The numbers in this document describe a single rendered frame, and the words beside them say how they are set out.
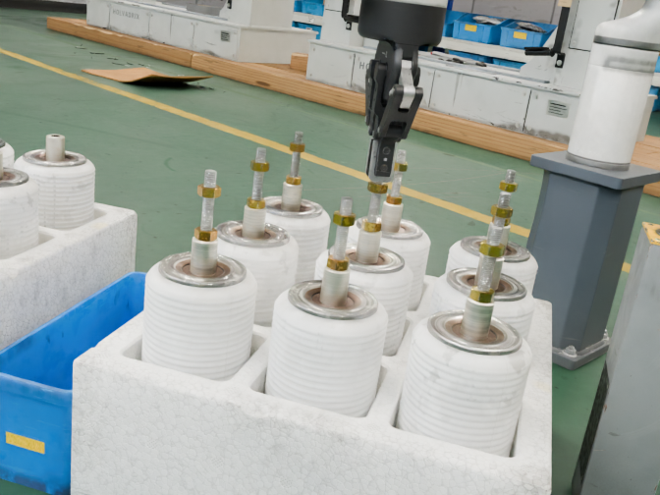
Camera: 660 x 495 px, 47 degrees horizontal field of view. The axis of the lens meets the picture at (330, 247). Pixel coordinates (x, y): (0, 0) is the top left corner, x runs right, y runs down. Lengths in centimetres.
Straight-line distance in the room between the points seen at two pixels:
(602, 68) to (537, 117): 177
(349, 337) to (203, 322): 12
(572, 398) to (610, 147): 36
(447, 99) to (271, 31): 138
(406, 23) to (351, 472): 37
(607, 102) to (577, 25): 178
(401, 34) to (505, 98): 234
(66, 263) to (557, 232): 70
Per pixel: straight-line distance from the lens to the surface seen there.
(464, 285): 71
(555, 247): 119
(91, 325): 94
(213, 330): 63
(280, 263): 74
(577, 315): 120
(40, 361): 87
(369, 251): 72
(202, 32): 432
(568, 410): 109
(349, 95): 338
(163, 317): 64
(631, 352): 79
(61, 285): 92
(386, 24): 66
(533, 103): 293
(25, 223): 90
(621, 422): 83
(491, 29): 622
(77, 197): 98
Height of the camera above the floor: 49
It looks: 19 degrees down
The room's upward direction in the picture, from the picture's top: 8 degrees clockwise
